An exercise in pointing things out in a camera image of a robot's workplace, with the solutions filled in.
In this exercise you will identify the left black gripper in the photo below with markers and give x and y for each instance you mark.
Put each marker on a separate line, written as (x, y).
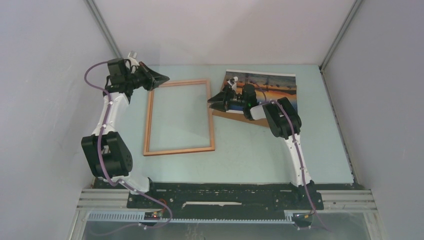
(153, 79)

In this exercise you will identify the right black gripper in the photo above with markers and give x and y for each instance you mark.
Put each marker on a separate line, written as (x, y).
(222, 100)

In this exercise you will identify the brown cardboard backing board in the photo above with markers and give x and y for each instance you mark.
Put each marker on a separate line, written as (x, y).
(232, 117)

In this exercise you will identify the wooden picture frame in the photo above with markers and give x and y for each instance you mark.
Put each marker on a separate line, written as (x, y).
(149, 114)

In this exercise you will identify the sunset photo print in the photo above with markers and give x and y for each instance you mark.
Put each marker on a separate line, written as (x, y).
(268, 86)

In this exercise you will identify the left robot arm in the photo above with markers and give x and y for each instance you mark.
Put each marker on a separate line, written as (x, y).
(107, 155)

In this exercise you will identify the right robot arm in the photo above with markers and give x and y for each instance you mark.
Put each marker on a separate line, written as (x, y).
(300, 177)

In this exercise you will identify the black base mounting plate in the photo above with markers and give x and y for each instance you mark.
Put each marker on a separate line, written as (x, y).
(226, 201)

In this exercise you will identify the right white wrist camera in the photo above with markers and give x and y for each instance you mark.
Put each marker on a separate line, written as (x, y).
(233, 83)

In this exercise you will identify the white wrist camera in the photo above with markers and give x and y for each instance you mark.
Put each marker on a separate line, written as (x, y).
(132, 57)
(233, 83)

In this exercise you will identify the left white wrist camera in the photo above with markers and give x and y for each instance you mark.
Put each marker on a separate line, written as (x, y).
(132, 57)

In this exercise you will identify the left corner aluminium post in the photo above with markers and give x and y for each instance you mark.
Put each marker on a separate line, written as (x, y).
(104, 29)

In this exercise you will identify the corner aluminium post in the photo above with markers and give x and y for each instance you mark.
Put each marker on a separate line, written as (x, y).
(341, 33)
(104, 29)

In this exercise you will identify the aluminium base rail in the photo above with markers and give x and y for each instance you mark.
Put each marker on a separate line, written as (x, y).
(334, 201)

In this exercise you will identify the right corner aluminium post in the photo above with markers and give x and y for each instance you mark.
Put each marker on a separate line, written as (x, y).
(341, 33)

